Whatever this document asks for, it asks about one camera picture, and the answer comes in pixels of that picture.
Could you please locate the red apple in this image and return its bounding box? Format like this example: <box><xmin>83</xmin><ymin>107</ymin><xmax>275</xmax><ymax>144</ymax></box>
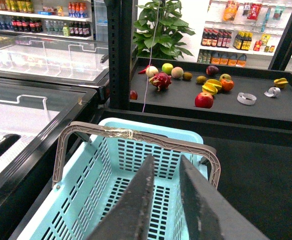
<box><xmin>194</xmin><ymin>92</ymin><xmax>214</xmax><ymax>109</ymax></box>

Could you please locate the yellow star fruit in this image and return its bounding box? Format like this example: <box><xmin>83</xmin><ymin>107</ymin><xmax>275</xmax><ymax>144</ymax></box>
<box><xmin>202</xmin><ymin>79</ymin><xmax>222</xmax><ymax>95</ymax></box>
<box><xmin>273</xmin><ymin>77</ymin><xmax>288</xmax><ymax>89</ymax></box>

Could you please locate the black perforated shelf post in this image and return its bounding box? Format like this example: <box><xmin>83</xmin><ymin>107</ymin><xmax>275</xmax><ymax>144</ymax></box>
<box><xmin>105</xmin><ymin>0</ymin><xmax>136</xmax><ymax>110</ymax></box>

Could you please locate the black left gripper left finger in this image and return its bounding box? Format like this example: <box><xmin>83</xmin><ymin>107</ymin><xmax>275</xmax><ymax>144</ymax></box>
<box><xmin>87</xmin><ymin>154</ymin><xmax>155</xmax><ymax>240</ymax></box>

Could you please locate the white hanging cord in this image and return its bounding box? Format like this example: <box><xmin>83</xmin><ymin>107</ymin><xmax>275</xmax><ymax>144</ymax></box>
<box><xmin>142</xmin><ymin>0</ymin><xmax>160</xmax><ymax>113</ymax></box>

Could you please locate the peach coloured round fruit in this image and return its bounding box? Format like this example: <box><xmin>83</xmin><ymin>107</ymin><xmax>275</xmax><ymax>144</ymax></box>
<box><xmin>171</xmin><ymin>66</ymin><xmax>184</xmax><ymax>79</ymax></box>

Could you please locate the white onion like fruit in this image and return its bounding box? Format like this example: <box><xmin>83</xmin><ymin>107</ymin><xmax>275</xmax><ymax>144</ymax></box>
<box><xmin>145</xmin><ymin>66</ymin><xmax>159</xmax><ymax>79</ymax></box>

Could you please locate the dark red plum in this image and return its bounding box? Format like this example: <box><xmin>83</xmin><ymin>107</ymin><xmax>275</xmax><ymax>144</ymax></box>
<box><xmin>130</xmin><ymin>90</ymin><xmax>138</xmax><ymax>100</ymax></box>

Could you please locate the pink dragon fruit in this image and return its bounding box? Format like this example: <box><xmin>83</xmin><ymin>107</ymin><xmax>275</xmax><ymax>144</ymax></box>
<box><xmin>149</xmin><ymin>72</ymin><xmax>171</xmax><ymax>92</ymax></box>

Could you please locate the near glass top freezer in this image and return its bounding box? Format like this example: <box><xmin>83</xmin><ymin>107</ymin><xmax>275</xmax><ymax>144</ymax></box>
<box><xmin>0</xmin><ymin>78</ymin><xmax>98</xmax><ymax>240</ymax></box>

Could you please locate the far glass top freezer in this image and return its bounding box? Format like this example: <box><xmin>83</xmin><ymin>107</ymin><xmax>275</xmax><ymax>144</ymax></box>
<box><xmin>0</xmin><ymin>35</ymin><xmax>109</xmax><ymax>86</ymax></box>

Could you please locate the green red mango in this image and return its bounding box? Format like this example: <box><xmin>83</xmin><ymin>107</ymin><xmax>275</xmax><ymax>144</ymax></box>
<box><xmin>219</xmin><ymin>73</ymin><xmax>232</xmax><ymax>81</ymax></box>

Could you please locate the grey tape roll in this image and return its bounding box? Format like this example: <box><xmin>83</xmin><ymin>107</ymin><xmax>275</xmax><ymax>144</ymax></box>
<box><xmin>237</xmin><ymin>92</ymin><xmax>256</xmax><ymax>106</ymax></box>
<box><xmin>264</xmin><ymin>87</ymin><xmax>281</xmax><ymax>98</ymax></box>

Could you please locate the green apple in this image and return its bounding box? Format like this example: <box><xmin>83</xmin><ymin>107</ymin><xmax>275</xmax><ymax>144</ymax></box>
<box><xmin>161</xmin><ymin>63</ymin><xmax>174</xmax><ymax>75</ymax></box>

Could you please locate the yellow star fruit front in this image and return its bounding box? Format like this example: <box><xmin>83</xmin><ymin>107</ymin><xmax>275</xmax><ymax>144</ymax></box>
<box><xmin>202</xmin><ymin>79</ymin><xmax>222</xmax><ymax>95</ymax></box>

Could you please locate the light blue plastic basket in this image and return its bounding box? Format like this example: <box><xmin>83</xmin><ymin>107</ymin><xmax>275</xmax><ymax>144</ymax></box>
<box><xmin>17</xmin><ymin>117</ymin><xmax>209</xmax><ymax>240</ymax></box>

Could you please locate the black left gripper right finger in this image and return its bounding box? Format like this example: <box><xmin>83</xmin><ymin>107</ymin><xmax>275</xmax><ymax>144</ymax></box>
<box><xmin>180</xmin><ymin>155</ymin><xmax>268</xmax><ymax>240</ymax></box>

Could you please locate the left drinks shelf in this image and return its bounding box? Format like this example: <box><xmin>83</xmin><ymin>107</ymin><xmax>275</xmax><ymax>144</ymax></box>
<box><xmin>0</xmin><ymin>0</ymin><xmax>94</xmax><ymax>40</ymax></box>

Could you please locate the grey tape roll front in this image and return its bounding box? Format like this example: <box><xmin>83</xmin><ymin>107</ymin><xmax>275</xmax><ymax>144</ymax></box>
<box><xmin>237</xmin><ymin>92</ymin><xmax>256</xmax><ymax>106</ymax></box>

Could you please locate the orange persimmon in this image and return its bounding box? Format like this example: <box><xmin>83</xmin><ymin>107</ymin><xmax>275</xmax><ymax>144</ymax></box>
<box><xmin>220</xmin><ymin>78</ymin><xmax>234</xmax><ymax>92</ymax></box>

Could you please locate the grey taped basket handle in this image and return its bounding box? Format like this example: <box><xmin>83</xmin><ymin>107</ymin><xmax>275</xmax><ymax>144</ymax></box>
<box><xmin>52</xmin><ymin>121</ymin><xmax>221</xmax><ymax>188</ymax></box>

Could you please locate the brown kiwi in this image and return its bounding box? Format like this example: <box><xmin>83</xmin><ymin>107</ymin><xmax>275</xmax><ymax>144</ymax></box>
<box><xmin>182</xmin><ymin>72</ymin><xmax>193</xmax><ymax>81</ymax></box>
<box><xmin>196</xmin><ymin>75</ymin><xmax>207</xmax><ymax>85</ymax></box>

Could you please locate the brown kiwi left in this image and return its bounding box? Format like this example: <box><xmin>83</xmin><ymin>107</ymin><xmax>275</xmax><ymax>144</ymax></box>
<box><xmin>182</xmin><ymin>72</ymin><xmax>193</xmax><ymax>81</ymax></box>

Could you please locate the dark purple fruit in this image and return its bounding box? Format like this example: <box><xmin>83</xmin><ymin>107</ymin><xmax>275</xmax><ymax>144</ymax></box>
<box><xmin>206</xmin><ymin>65</ymin><xmax>219</xmax><ymax>76</ymax></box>

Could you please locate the red chili pepper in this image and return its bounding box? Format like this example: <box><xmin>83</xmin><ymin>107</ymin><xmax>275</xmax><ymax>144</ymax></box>
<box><xmin>138</xmin><ymin>65</ymin><xmax>150</xmax><ymax>74</ymax></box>

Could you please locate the brown kiwi right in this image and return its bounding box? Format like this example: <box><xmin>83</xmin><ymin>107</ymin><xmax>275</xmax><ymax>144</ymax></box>
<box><xmin>196</xmin><ymin>75</ymin><xmax>207</xmax><ymax>85</ymax></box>

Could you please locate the green potted plant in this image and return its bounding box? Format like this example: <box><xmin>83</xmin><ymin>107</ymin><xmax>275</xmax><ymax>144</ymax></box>
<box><xmin>133</xmin><ymin>0</ymin><xmax>195</xmax><ymax>60</ymax></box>

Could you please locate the black fruit display shelf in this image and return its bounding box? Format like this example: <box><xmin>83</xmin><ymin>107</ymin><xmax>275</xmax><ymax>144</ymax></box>
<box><xmin>130</xmin><ymin>57</ymin><xmax>292</xmax><ymax>131</ymax></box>

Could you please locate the glass freezer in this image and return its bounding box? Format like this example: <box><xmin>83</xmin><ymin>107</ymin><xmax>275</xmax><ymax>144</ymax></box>
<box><xmin>0</xmin><ymin>35</ymin><xmax>109</xmax><ymax>86</ymax></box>
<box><xmin>0</xmin><ymin>78</ymin><xmax>98</xmax><ymax>240</ymax></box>

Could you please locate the yellow star fruit right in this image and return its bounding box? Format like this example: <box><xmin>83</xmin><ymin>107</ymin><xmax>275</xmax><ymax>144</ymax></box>
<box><xmin>273</xmin><ymin>77</ymin><xmax>288</xmax><ymax>89</ymax></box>

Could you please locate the right sauce bottle shelf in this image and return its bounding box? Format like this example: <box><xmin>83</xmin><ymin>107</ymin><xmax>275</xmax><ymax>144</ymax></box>
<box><xmin>197</xmin><ymin>0</ymin><xmax>292</xmax><ymax>70</ymax></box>

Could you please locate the grey tape roll right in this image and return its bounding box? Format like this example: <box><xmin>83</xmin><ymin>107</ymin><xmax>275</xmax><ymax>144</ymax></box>
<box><xmin>264</xmin><ymin>87</ymin><xmax>281</xmax><ymax>98</ymax></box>

